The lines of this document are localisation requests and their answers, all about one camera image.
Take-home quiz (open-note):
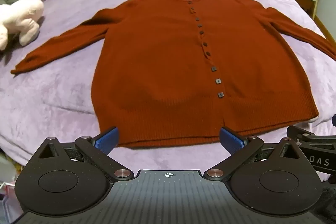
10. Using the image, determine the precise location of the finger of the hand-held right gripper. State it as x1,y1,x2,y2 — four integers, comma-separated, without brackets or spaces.
287,125,336,146

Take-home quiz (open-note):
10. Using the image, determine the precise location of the pale pink plush toy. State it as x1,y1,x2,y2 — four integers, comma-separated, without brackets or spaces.
0,0,45,51

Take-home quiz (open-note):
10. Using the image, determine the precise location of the pink white box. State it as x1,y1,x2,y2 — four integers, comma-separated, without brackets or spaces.
0,182,20,224

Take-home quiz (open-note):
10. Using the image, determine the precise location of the red buttoned cardigan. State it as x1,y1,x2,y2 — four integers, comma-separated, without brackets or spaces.
10,0,336,149

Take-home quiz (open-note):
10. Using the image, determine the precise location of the purple bed sheet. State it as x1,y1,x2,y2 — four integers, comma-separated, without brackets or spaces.
0,0,336,188

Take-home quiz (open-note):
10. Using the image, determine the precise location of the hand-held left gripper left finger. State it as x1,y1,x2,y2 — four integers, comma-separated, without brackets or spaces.
39,126,134,182

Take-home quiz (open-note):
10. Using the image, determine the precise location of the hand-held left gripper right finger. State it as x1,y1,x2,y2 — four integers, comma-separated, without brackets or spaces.
204,127,306,182

